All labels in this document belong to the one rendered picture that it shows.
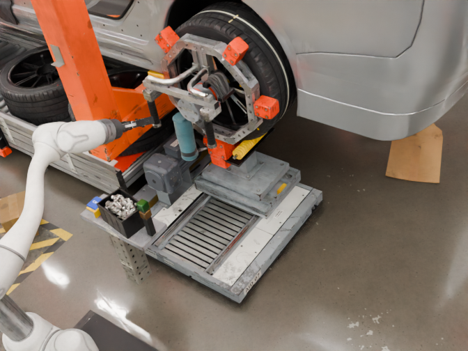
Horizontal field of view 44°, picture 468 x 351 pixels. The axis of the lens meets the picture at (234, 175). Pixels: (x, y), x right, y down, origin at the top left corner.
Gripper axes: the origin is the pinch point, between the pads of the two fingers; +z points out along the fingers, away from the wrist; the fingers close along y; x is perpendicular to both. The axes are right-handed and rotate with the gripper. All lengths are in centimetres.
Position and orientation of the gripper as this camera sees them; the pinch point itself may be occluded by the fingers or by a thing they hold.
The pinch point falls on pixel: (146, 121)
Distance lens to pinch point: 228.0
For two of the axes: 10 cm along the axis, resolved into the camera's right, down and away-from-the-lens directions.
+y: 8.1, -1.0, -5.8
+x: -2.2, -9.7, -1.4
